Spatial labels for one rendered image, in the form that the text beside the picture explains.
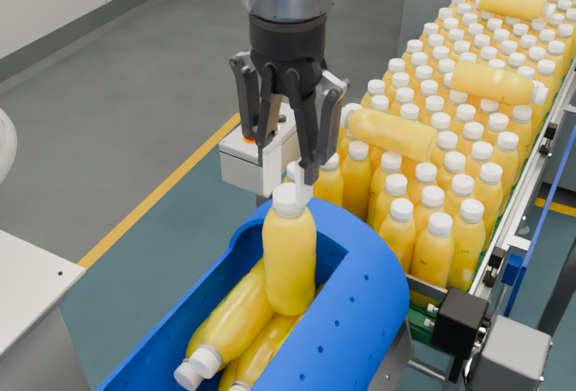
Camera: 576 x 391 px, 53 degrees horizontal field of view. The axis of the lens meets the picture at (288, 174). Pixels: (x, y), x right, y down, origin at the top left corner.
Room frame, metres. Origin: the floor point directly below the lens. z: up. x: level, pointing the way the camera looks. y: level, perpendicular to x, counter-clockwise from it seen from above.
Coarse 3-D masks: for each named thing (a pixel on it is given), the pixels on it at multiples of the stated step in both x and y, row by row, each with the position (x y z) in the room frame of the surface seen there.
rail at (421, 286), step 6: (408, 276) 0.70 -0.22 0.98; (414, 276) 0.70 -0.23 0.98; (408, 282) 0.70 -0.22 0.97; (414, 282) 0.69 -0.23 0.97; (420, 282) 0.69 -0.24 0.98; (426, 282) 0.69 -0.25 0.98; (414, 288) 0.69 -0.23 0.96; (420, 288) 0.69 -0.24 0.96; (426, 288) 0.68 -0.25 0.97; (432, 288) 0.68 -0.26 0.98; (438, 288) 0.67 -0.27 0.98; (426, 294) 0.68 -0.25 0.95; (432, 294) 0.68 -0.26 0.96; (438, 294) 0.67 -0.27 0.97; (444, 294) 0.67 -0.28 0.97; (438, 300) 0.67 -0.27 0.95
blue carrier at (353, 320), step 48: (240, 240) 0.65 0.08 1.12; (336, 240) 0.55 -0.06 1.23; (192, 288) 0.56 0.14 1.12; (336, 288) 0.48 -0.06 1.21; (384, 288) 0.51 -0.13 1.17; (288, 336) 0.40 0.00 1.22; (336, 336) 0.42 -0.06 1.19; (384, 336) 0.47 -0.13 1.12; (144, 384) 0.44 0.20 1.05; (288, 384) 0.35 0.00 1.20; (336, 384) 0.38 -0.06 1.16
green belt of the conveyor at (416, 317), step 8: (560, 88) 1.51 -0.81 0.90; (552, 104) 1.42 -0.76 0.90; (544, 120) 1.34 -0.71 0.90; (536, 136) 1.26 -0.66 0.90; (520, 176) 1.09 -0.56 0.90; (512, 192) 1.03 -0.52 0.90; (496, 224) 0.92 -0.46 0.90; (488, 248) 0.85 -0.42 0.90; (480, 256) 0.83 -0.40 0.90; (480, 264) 0.81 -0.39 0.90; (472, 280) 0.76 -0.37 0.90; (440, 304) 0.70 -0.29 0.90; (408, 312) 0.69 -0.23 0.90; (416, 312) 0.68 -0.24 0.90; (424, 312) 0.68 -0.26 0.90; (432, 312) 0.68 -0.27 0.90; (408, 320) 0.67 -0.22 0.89; (416, 320) 0.67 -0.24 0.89; (424, 320) 0.67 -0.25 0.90; (432, 320) 0.67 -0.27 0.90; (416, 328) 0.66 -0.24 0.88; (424, 328) 0.66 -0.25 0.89; (432, 328) 0.65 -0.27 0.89; (416, 336) 0.66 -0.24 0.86; (424, 336) 0.65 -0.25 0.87
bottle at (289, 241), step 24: (288, 216) 0.51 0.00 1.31; (312, 216) 0.53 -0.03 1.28; (264, 240) 0.51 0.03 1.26; (288, 240) 0.50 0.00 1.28; (312, 240) 0.51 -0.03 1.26; (264, 264) 0.52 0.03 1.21; (288, 264) 0.50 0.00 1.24; (312, 264) 0.51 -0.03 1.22; (288, 288) 0.50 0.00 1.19; (312, 288) 0.52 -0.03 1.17; (288, 312) 0.50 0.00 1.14
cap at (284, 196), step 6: (282, 186) 0.54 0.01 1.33; (288, 186) 0.54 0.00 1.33; (294, 186) 0.54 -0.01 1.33; (276, 192) 0.53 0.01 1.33; (282, 192) 0.53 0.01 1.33; (288, 192) 0.53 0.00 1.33; (294, 192) 0.53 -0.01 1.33; (276, 198) 0.52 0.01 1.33; (282, 198) 0.52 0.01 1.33; (288, 198) 0.52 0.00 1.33; (294, 198) 0.52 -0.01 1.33; (276, 204) 0.52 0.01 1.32; (282, 204) 0.51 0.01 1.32; (288, 204) 0.51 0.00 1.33; (294, 204) 0.51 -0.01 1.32; (282, 210) 0.51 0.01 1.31; (288, 210) 0.51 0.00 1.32; (294, 210) 0.51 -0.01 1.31
